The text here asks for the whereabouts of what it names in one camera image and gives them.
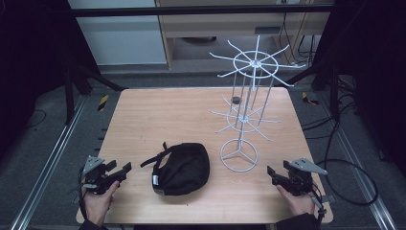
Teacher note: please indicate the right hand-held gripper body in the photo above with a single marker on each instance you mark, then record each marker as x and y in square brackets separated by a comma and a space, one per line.
[300, 180]

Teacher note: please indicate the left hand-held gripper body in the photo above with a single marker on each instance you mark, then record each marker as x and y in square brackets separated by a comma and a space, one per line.
[95, 179]

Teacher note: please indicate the black cap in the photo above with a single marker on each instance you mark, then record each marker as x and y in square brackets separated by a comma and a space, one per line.
[185, 169]

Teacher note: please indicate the person's right hand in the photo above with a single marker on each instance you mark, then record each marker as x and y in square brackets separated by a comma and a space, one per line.
[300, 204]

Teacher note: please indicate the person's left hand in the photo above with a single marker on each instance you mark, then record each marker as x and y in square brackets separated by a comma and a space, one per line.
[97, 206]

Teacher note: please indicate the yellow black striped tape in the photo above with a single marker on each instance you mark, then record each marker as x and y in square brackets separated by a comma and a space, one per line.
[308, 98]
[103, 103]

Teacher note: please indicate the black metal stand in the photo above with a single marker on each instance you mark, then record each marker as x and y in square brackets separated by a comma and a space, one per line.
[68, 96]
[333, 92]

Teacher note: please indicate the small black round disc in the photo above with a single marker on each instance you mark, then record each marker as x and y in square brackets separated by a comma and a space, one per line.
[236, 100]

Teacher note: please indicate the white cabinet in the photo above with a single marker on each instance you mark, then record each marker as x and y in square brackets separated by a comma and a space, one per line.
[118, 38]

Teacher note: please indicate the light wooden desk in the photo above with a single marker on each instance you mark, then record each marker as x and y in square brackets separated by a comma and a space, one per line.
[223, 24]

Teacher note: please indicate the aluminium floor rail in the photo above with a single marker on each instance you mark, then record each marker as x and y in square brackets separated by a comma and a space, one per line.
[48, 166]
[357, 159]

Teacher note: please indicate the black horizontal frame bar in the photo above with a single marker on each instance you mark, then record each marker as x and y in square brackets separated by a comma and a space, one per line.
[191, 10]

